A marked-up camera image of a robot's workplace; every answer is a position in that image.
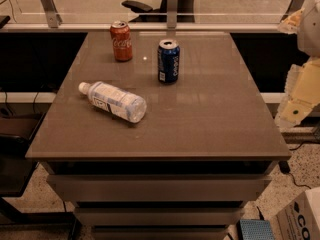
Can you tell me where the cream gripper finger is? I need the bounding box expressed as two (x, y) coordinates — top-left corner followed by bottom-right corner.
(275, 58), (320, 128)

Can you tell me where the blue pepsi can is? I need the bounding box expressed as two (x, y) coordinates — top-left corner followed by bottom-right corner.
(158, 39), (180, 84)

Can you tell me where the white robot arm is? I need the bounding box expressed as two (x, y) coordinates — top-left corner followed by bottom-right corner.
(275, 0), (320, 128)

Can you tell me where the red coca-cola can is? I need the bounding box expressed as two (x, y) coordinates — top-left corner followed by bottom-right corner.
(110, 21), (133, 62)

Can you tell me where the grey drawer cabinet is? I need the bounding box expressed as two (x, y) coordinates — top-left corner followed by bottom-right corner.
(28, 32), (290, 240)

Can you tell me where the white cardboard box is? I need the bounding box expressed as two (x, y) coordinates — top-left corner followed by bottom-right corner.
(277, 187), (320, 240)

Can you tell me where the black office chair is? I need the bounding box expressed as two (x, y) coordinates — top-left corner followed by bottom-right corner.
(121, 0), (200, 23)

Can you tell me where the blue perforated box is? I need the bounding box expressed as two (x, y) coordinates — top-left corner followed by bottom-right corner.
(237, 219), (275, 240)

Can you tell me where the clear plastic water bottle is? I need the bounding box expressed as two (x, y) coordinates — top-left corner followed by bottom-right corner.
(78, 81), (147, 123)

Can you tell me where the black floor cable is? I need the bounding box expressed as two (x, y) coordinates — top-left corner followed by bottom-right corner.
(278, 140), (314, 190)

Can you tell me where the right metal partition bracket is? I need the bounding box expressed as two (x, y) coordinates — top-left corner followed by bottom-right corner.
(281, 0), (312, 21)

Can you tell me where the metal partition bracket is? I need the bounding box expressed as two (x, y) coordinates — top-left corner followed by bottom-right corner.
(167, 0), (178, 29)
(281, 0), (312, 21)
(40, 0), (62, 28)

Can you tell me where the middle metal partition bracket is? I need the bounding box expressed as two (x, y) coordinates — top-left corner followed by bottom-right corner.
(167, 0), (178, 29)

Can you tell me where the left metal partition bracket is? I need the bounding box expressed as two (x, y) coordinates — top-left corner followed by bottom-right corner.
(40, 0), (62, 28)

